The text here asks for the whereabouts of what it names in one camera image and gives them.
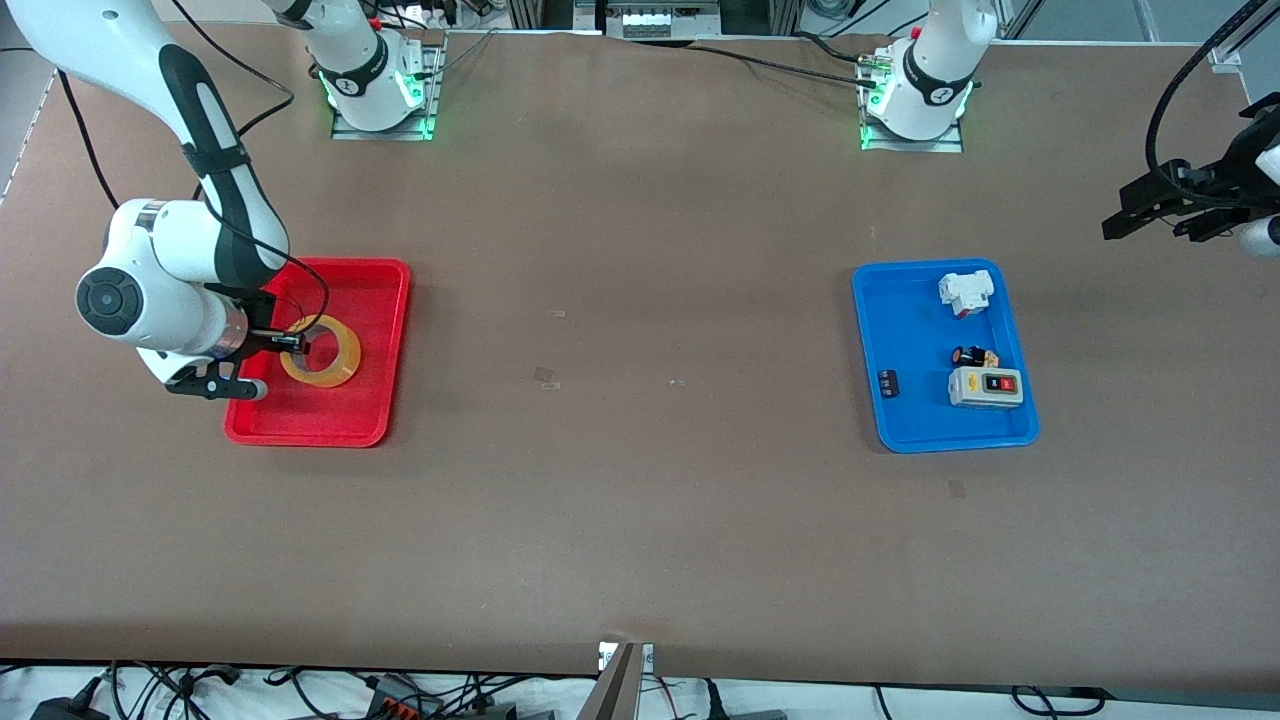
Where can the black push button orange label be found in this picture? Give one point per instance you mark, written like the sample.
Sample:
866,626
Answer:
972,357

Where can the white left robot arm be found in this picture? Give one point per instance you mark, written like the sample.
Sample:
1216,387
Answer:
940,80

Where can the small metal mounting bracket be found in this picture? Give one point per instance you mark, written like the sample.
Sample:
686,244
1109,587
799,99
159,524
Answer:
645,657

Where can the blue plastic tray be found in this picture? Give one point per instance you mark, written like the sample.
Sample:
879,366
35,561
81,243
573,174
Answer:
915,420

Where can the yellow clear packing tape roll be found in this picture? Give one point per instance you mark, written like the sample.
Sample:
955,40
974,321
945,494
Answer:
345,372

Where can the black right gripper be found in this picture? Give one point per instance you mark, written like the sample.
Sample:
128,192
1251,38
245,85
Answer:
259,342

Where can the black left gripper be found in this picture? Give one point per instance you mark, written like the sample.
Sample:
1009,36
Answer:
1222,190

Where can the aluminium frame profile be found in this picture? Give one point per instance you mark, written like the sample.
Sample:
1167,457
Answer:
1228,52

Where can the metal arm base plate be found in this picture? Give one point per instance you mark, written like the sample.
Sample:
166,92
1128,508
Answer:
432,100
950,145

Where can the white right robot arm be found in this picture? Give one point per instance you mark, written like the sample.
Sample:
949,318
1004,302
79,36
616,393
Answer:
150,270

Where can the orange and black connector block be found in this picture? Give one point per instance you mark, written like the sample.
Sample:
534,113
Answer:
400,700

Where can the white power strip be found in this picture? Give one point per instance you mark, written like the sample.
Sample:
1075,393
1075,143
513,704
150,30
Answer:
660,22

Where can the black power adapter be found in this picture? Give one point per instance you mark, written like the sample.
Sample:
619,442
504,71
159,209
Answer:
65,708

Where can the grey metal pole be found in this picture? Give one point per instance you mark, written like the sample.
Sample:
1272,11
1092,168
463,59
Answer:
612,695

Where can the grey on-off switch box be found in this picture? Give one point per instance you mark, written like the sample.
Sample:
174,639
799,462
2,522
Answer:
985,392

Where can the red plastic tray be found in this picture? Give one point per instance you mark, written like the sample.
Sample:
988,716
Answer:
370,300

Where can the white electrical plug block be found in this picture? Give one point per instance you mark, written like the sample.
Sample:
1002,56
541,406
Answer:
965,292

